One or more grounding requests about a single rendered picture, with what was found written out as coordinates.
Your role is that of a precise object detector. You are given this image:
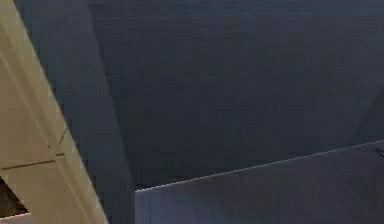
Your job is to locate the beige cupboard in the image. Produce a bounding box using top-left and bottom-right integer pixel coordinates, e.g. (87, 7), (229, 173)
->
(0, 0), (110, 224)

